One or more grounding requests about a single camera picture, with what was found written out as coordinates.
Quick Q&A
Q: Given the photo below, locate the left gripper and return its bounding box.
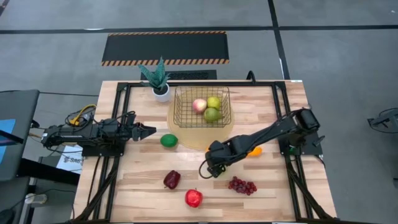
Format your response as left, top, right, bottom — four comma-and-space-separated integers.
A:
116, 111, 157, 144

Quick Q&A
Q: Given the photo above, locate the green lime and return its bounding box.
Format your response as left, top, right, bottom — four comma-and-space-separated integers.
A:
160, 133, 179, 148

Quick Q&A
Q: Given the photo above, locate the large green pear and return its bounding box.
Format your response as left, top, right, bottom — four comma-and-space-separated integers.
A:
203, 107, 223, 123

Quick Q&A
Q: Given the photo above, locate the purple grape bunch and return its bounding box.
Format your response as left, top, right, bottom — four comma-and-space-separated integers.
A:
228, 176, 258, 196

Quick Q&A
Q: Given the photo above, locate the yellow-green apple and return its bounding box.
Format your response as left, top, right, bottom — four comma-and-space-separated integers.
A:
206, 96, 222, 111

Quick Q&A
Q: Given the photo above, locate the pink peach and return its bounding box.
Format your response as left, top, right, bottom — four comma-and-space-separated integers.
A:
192, 98, 208, 114

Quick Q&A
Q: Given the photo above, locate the red pomegranate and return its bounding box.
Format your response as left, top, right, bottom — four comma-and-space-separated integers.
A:
185, 189, 204, 208

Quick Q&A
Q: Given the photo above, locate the dark red bell pepper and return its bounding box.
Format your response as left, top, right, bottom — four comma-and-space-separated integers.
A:
163, 170, 182, 190

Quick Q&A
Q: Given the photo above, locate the snake plant in white pot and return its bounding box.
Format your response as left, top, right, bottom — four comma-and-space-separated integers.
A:
138, 56, 172, 103

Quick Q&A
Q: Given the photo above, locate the white paper sign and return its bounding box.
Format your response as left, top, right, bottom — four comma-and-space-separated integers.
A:
55, 144, 84, 174

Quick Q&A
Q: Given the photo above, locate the black hazard-striped floor mat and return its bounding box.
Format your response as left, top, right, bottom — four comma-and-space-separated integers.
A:
101, 30, 230, 67

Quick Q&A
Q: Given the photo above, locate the black side table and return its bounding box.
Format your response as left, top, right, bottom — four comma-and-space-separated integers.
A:
17, 157, 80, 187

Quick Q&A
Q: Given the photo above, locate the small white device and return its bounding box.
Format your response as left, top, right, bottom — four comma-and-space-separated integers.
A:
24, 193, 48, 205

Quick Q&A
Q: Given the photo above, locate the grey cabinet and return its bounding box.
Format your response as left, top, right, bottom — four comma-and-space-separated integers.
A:
0, 90, 40, 182

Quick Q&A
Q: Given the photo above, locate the blue screen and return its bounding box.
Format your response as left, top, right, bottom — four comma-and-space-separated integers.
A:
0, 119, 16, 166

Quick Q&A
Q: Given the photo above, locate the black tripod base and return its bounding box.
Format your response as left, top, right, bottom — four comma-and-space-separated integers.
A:
368, 108, 398, 134

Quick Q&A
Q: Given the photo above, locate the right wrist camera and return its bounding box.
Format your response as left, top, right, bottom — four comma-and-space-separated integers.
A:
207, 164, 227, 179

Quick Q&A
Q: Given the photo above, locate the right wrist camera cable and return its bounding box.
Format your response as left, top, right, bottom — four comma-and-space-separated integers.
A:
198, 159, 215, 180

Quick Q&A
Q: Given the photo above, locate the gold wire basket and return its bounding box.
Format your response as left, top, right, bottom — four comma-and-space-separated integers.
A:
172, 85, 233, 129

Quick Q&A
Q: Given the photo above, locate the black cable bundle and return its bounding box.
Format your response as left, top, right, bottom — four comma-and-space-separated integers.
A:
63, 107, 98, 128

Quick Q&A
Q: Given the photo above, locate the yellow cable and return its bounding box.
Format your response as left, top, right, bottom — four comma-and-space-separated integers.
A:
70, 105, 97, 126

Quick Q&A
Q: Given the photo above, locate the black aluminium table frame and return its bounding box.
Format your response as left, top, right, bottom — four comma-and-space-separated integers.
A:
73, 81, 338, 223

